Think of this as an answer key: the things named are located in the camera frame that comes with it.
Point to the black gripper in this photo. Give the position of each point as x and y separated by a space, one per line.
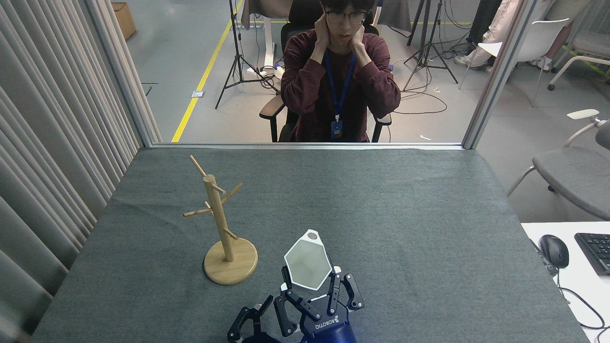
329 331
262 339

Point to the white hexagonal cup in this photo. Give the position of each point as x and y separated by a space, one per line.
307 264

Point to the wooden cup rack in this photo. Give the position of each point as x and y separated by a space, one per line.
231 267

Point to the person's left hand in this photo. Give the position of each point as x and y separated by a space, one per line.
360 40

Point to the person's right hand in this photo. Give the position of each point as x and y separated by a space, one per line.
321 31

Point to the silver table edge bar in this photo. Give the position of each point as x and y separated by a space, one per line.
228 145

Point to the black computer mouse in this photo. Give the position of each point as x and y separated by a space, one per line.
554 250

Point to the black office chair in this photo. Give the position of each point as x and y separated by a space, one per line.
274 107

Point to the black keyboard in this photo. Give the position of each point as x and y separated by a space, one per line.
595 250

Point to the grey chair with white armrest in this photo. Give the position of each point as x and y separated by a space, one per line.
572 176

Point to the black tripod stand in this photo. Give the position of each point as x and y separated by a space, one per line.
234 57
429 47

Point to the white standing desk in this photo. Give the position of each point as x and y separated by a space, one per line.
268 33

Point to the black glasses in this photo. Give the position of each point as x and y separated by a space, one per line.
348 18

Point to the beige pleated curtain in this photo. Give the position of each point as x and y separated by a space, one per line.
47 143

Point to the person in pale trousers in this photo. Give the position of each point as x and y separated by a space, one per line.
500 24

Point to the white plastic chair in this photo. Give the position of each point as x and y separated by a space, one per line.
543 40

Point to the cardboard box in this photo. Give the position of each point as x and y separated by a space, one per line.
124 19

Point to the silver metal post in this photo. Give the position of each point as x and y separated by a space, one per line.
498 71

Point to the grey chair with white frame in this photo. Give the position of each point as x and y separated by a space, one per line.
591 45

